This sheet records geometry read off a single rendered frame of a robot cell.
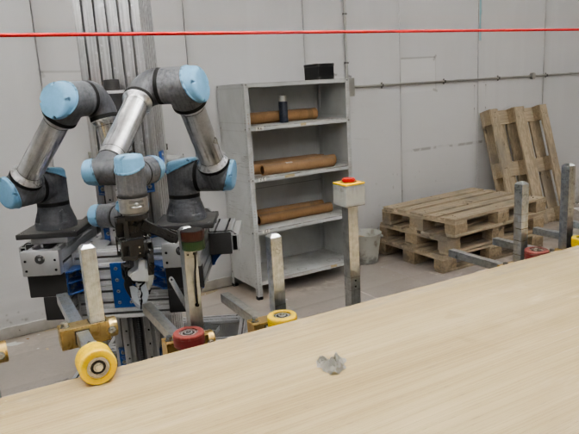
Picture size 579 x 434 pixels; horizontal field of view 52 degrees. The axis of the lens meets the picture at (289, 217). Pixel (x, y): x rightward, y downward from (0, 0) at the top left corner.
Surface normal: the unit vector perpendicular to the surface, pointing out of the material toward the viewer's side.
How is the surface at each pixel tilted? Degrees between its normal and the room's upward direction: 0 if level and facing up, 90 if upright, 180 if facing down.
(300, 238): 90
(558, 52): 90
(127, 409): 0
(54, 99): 85
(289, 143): 90
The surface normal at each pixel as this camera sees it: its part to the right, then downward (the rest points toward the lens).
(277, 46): 0.52, 0.15
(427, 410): -0.06, -0.98
